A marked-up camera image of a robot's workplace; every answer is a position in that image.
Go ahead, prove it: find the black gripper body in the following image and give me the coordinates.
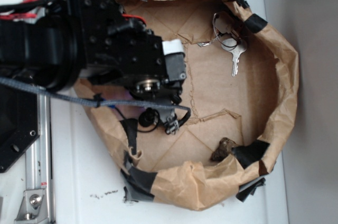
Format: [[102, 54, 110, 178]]
[[65, 0, 186, 102]]

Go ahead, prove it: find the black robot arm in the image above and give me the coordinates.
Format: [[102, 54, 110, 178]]
[[1, 0, 186, 104]]

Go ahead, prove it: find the silver key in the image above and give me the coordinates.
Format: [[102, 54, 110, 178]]
[[221, 38, 248, 77]]

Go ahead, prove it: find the brown paper bag bin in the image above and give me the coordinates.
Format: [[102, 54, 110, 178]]
[[85, 0, 299, 210]]

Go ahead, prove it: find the brown rock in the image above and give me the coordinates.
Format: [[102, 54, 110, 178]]
[[210, 137, 237, 162]]

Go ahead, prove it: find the grey braided cable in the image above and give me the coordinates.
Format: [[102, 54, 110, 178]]
[[0, 76, 192, 127]]

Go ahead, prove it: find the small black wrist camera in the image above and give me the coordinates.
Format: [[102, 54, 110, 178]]
[[137, 108, 160, 133]]

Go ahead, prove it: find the metal key ring with tag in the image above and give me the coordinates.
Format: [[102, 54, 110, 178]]
[[198, 12, 246, 48]]

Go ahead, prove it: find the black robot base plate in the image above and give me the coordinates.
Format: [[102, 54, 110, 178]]
[[1, 85, 39, 173]]

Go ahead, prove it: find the aluminium extrusion rail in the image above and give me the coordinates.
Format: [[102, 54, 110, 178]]
[[25, 95, 55, 223]]

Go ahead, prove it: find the metal corner bracket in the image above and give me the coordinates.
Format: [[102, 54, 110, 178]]
[[14, 189, 48, 223]]

